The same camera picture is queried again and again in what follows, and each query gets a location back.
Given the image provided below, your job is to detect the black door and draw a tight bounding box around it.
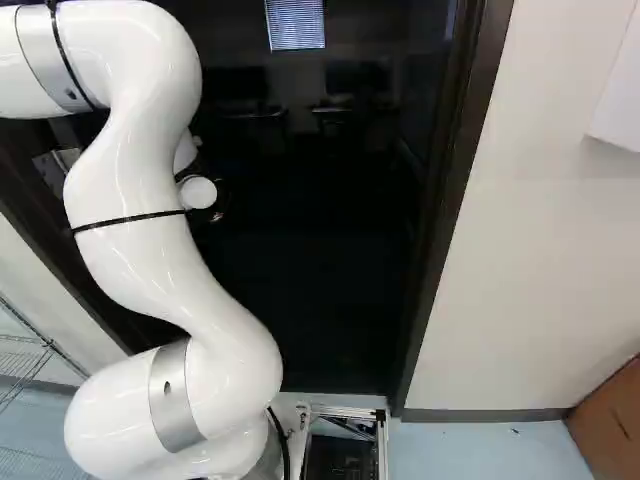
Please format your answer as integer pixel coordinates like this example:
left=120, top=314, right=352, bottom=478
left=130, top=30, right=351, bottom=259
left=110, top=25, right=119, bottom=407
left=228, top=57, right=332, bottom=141
left=0, top=0, right=515, bottom=418

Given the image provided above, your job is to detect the brown cardboard box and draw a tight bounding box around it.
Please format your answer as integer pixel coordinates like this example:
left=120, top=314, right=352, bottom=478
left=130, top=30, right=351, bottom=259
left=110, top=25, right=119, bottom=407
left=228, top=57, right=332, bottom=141
left=565, top=352, right=640, bottom=480

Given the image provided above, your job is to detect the wire metal rack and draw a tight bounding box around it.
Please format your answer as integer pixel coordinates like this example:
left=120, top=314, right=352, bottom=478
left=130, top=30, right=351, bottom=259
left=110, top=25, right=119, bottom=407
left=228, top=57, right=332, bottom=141
left=0, top=292, right=92, bottom=406

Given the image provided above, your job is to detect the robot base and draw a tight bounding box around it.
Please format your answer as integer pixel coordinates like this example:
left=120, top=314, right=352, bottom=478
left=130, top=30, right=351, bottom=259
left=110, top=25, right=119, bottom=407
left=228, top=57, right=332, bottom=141
left=263, top=391, right=389, bottom=480

